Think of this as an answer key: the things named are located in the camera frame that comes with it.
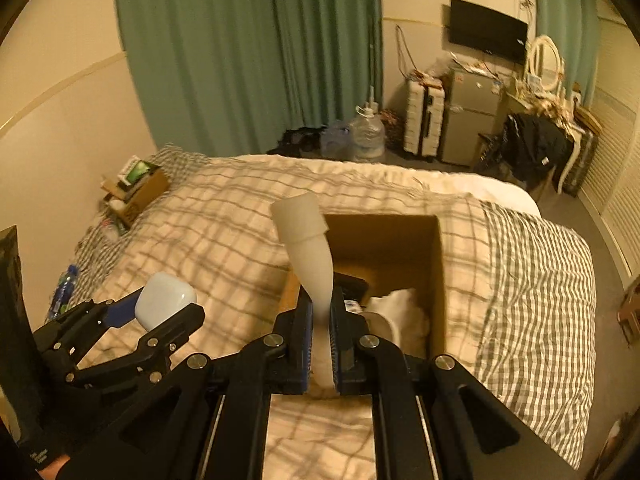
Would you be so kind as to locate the large green curtain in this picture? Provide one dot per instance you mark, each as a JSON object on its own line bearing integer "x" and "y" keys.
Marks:
{"x": 229, "y": 77}

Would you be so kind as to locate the white oval mirror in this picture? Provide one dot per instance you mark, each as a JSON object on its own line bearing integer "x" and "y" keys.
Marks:
{"x": 544, "y": 67}

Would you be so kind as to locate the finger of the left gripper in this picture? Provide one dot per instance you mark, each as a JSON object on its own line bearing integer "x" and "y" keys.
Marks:
{"x": 152, "y": 354}
{"x": 82, "y": 326}

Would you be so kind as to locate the white crumpled cloth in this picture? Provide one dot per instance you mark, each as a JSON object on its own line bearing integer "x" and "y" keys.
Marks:
{"x": 398, "y": 318}

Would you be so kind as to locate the white tape strip loop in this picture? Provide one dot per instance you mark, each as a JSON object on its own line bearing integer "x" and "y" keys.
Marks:
{"x": 302, "y": 228}

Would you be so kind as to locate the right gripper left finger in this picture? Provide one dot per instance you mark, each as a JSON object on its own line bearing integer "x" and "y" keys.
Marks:
{"x": 290, "y": 373}

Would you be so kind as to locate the open cardboard box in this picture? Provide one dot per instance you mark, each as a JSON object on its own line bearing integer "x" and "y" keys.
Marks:
{"x": 392, "y": 252}

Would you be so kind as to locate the black wall television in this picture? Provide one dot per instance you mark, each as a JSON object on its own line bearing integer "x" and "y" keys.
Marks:
{"x": 487, "y": 30}

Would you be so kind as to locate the black jacket on chair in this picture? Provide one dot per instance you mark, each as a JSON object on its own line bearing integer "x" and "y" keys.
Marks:
{"x": 532, "y": 146}

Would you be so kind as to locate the small cluttered cardboard box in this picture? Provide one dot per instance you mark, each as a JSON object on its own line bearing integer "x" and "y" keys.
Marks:
{"x": 136, "y": 186}

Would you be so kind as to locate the grey mini fridge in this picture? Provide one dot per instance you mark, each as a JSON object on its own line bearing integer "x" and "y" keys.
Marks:
{"x": 471, "y": 106}

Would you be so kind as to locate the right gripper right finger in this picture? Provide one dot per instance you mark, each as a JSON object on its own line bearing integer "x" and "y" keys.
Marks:
{"x": 346, "y": 328}

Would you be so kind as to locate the white suitcase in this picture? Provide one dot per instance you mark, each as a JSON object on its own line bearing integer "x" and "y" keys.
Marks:
{"x": 424, "y": 115}

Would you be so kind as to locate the blue label water bottle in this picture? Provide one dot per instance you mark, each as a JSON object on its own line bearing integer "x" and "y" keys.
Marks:
{"x": 63, "y": 292}

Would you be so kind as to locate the white earbuds case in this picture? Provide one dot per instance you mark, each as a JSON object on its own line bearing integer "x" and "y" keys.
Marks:
{"x": 162, "y": 296}

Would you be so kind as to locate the left hand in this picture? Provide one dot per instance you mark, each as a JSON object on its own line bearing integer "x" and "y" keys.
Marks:
{"x": 51, "y": 471}

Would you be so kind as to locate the plaid bed blanket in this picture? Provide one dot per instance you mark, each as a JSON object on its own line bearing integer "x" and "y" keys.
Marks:
{"x": 477, "y": 275}

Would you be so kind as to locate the right green curtain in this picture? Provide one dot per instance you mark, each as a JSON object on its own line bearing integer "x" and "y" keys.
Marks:
{"x": 574, "y": 27}

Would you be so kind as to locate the large clear water jug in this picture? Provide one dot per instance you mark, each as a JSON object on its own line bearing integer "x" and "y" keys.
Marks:
{"x": 368, "y": 135}

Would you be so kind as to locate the checkered grey bed sheet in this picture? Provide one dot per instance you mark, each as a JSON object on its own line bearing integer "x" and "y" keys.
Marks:
{"x": 537, "y": 353}

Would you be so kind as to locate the white louvered wardrobe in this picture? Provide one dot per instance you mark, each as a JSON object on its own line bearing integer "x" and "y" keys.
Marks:
{"x": 612, "y": 182}

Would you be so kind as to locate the small wooden stool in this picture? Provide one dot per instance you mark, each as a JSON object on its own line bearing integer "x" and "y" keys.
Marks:
{"x": 628, "y": 315}

